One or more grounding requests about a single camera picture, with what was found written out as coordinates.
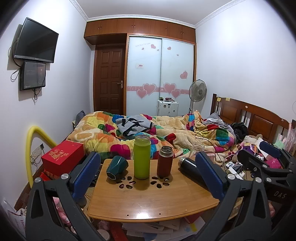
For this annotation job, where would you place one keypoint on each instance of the wall-mounted television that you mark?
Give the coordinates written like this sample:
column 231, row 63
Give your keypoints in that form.
column 34, row 41

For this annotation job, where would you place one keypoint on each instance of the small wooden table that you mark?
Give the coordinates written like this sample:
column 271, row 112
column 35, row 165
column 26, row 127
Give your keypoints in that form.
column 148, row 201

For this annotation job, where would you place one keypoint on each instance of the standing fan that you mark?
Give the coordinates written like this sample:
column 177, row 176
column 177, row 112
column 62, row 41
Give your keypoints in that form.
column 197, row 90

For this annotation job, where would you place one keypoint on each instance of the grey and black garment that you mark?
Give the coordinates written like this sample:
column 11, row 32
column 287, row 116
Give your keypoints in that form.
column 134, row 126

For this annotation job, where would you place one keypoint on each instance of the white suitcase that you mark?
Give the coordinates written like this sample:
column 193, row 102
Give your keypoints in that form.
column 167, row 109

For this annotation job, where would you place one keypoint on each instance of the lime green bottle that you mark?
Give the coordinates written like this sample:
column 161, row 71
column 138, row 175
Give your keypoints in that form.
column 142, row 160

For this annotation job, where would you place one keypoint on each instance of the wooden bed headboard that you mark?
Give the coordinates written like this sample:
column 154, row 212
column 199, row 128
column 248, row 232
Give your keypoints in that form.
column 256, row 120

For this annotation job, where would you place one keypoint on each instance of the colourful patchwork blanket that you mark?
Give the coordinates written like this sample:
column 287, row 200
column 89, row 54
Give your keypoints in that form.
column 97, row 129

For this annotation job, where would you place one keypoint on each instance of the black thermos bottle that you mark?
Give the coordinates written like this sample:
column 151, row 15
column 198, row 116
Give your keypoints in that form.
column 192, row 170

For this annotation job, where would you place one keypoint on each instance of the yellow foam tube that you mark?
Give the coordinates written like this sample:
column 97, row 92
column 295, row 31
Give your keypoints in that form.
column 29, row 153

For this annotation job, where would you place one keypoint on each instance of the small wall-mounted monitor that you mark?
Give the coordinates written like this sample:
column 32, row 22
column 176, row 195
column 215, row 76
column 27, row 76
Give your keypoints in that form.
column 32, row 75

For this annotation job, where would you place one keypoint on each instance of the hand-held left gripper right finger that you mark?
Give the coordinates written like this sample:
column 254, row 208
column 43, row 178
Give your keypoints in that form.
column 209, row 173

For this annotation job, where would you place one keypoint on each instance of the sliding-door wardrobe with hearts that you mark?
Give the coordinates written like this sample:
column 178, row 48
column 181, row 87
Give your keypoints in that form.
column 159, row 74

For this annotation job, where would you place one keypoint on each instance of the clear glass jar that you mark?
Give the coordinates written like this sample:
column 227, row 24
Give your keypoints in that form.
column 196, row 150

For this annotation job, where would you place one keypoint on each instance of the white paper bag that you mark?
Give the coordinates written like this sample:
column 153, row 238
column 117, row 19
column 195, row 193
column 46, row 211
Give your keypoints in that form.
column 13, row 220

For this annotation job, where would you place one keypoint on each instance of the pink plush slippers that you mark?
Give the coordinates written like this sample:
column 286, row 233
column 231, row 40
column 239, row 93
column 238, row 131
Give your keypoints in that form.
column 60, row 209

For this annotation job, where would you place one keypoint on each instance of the dark green faceted cup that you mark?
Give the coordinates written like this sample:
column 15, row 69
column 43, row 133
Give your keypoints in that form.
column 116, row 167

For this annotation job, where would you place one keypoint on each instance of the white power strip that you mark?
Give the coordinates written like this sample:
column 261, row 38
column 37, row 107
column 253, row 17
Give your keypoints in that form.
column 235, row 171

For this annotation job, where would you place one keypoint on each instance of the brown wooden door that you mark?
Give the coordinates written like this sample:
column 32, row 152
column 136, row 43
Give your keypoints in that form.
column 108, row 78

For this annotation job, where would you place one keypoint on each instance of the pile of papers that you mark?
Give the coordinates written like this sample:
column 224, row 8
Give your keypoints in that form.
column 157, row 228

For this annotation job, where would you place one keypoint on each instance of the red gift box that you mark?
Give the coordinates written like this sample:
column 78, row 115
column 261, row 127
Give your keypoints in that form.
column 62, row 155

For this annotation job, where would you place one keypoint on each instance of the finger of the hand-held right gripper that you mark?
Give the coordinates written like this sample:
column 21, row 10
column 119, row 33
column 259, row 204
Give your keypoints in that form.
column 272, row 149
column 246, row 158

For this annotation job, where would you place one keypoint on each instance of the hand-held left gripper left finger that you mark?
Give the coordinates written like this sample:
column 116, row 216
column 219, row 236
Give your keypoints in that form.
column 86, row 172

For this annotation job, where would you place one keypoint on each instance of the wooden overhead cabinet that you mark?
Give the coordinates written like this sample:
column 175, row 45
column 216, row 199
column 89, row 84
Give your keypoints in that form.
column 138, row 29

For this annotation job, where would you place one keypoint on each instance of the grey cloth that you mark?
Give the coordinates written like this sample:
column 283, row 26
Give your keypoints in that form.
column 215, row 120

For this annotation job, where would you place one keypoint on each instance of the black clothing pile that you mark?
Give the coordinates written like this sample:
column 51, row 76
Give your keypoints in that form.
column 239, row 129

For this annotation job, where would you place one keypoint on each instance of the red thermos bottle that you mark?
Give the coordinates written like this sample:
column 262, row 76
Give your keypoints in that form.
column 164, row 163

